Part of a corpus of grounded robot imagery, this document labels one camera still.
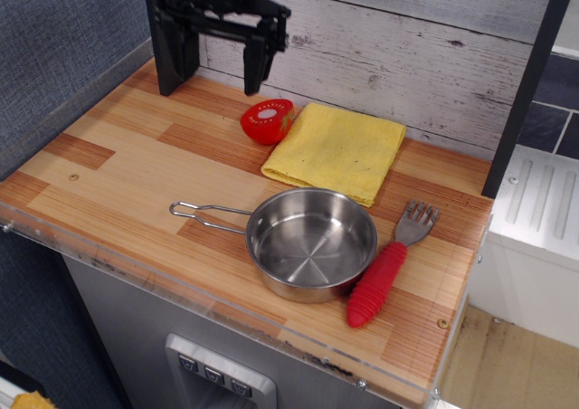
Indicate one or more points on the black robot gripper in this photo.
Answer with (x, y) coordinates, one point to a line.
(261, 24)

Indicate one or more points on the red toy tomato half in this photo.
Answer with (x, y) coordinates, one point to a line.
(269, 121)

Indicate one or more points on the stainless steel pot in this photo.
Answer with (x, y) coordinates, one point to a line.
(310, 245)

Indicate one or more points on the yellow object bottom left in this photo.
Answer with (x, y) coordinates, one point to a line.
(32, 401)

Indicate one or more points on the yellow folded cloth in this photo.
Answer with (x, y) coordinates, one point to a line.
(336, 149)

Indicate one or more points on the grey toy cabinet front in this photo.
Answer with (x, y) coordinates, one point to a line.
(133, 325)

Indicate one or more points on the silver button panel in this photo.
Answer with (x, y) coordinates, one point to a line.
(206, 379)

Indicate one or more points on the white toy sink unit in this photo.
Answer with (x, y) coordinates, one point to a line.
(527, 268)

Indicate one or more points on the dark grey left post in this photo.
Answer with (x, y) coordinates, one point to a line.
(175, 44)

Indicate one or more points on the dark grey post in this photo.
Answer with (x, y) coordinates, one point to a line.
(545, 40)
(175, 44)

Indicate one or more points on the red-handled metal fork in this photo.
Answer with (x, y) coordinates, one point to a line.
(371, 291)

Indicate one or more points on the dark grey right post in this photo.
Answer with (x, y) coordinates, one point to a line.
(545, 40)

